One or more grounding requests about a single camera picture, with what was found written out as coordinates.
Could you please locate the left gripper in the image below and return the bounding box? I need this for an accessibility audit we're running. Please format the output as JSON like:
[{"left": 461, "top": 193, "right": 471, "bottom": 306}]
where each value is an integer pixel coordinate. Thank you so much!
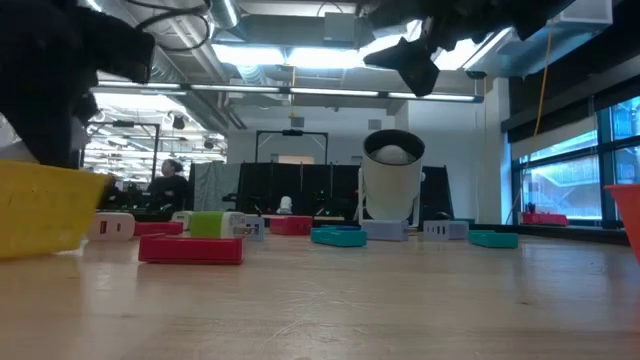
[{"left": 7, "top": 94, "right": 101, "bottom": 170}]

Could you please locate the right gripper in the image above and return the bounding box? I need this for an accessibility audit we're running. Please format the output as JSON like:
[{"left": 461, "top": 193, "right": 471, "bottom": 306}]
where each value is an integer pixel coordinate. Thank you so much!
[{"left": 357, "top": 0, "right": 576, "bottom": 99}]

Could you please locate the red digital clock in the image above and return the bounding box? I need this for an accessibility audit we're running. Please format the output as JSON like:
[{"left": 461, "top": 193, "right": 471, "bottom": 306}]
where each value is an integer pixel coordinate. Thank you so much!
[
  {"left": 137, "top": 233, "right": 246, "bottom": 266},
  {"left": 268, "top": 215, "right": 315, "bottom": 237},
  {"left": 132, "top": 221, "right": 185, "bottom": 237}
]

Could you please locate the teal digital clock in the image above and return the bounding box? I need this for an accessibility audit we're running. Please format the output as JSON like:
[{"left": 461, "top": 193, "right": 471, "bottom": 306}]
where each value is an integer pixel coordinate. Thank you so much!
[
  {"left": 309, "top": 227, "right": 369, "bottom": 249},
  {"left": 467, "top": 229, "right": 521, "bottom": 250}
]

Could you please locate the green white wall charger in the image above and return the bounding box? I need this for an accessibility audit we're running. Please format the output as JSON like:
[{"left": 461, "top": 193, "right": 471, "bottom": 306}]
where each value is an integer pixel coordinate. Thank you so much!
[
  {"left": 170, "top": 210, "right": 195, "bottom": 232},
  {"left": 189, "top": 210, "right": 248, "bottom": 240}
]

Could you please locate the yellow plastic basket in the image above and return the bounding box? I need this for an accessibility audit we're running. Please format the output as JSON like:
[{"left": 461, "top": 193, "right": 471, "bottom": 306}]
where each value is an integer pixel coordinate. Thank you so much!
[{"left": 0, "top": 159, "right": 115, "bottom": 260}]

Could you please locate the person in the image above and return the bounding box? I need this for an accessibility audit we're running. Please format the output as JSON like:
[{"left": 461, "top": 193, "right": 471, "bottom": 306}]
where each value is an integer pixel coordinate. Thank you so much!
[{"left": 146, "top": 158, "right": 191, "bottom": 214}]

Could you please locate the black curtain partition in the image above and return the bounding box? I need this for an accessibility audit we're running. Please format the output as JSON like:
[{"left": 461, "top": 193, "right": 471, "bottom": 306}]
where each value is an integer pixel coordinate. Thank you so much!
[{"left": 234, "top": 161, "right": 454, "bottom": 227}]

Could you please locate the grey cloth screen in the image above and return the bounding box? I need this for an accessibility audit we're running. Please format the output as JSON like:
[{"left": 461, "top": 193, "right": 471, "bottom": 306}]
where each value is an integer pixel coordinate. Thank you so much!
[{"left": 191, "top": 161, "right": 242, "bottom": 213}]

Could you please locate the long linear ceiling light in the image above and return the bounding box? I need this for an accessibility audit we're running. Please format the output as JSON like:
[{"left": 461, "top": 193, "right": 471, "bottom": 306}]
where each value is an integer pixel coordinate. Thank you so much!
[{"left": 94, "top": 81, "right": 484, "bottom": 104}]

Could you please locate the large window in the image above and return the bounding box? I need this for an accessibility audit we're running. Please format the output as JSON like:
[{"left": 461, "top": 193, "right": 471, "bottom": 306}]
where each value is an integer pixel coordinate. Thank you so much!
[{"left": 509, "top": 94, "right": 640, "bottom": 230}]

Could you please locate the red box at window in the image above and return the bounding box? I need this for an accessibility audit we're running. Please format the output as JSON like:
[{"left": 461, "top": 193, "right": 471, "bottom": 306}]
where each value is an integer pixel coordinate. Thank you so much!
[{"left": 519, "top": 211, "right": 570, "bottom": 228}]

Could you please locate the orange plastic basket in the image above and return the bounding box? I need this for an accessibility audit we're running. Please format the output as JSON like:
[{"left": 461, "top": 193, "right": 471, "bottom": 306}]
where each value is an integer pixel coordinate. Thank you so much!
[{"left": 603, "top": 183, "right": 640, "bottom": 265}]

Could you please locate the pink white wall charger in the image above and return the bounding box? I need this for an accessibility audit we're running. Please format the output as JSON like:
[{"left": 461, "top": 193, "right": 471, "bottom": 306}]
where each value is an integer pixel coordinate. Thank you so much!
[{"left": 87, "top": 211, "right": 136, "bottom": 243}]

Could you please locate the yellow hanging cable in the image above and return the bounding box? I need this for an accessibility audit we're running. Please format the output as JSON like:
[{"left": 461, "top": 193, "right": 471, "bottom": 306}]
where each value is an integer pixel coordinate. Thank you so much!
[{"left": 531, "top": 24, "right": 555, "bottom": 140}]

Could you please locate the black rig frame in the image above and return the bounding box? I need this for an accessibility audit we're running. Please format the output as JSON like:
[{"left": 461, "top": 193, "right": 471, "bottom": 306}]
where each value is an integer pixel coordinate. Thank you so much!
[{"left": 254, "top": 128, "right": 330, "bottom": 166}]

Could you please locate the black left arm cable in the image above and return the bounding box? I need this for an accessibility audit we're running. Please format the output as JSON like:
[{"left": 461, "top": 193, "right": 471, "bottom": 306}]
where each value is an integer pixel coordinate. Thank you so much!
[{"left": 122, "top": 0, "right": 212, "bottom": 53}]

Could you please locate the silver ventilation duct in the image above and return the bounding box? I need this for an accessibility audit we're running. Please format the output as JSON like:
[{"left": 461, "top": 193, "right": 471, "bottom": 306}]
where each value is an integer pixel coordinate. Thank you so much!
[{"left": 82, "top": 0, "right": 246, "bottom": 132}]

